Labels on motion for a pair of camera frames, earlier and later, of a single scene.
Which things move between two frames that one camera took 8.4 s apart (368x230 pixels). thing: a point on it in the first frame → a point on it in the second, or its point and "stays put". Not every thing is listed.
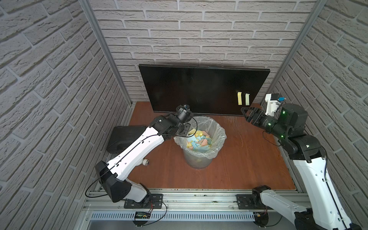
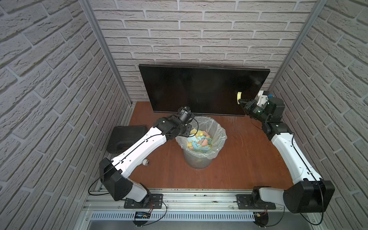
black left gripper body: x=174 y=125 stays put
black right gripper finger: x=254 y=112 → x=243 y=102
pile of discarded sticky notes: x=201 y=142 stays put
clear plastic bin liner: x=218 y=134 stays put
